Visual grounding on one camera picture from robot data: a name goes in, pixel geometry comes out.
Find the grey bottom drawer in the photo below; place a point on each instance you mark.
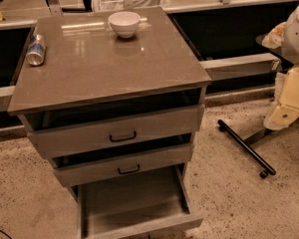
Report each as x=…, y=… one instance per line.
x=142, y=205

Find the grey drawer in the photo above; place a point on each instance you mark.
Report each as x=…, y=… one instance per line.
x=124, y=165
x=142, y=205
x=79, y=138

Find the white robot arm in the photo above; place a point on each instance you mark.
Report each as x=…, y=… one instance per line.
x=285, y=108

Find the grey top drawer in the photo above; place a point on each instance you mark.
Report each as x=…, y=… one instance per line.
x=79, y=138

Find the grey drawer cabinet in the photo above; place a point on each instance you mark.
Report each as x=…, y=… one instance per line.
x=91, y=74

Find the grey middle drawer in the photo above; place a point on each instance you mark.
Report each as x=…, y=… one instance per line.
x=124, y=165

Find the white ceramic bowl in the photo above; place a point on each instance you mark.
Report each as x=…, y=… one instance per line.
x=125, y=23

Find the clear plastic bin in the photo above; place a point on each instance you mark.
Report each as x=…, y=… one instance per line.
x=116, y=5

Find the black rolling side table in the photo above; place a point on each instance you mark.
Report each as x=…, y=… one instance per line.
x=246, y=143

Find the crushed soda can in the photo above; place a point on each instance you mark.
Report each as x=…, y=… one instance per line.
x=36, y=50

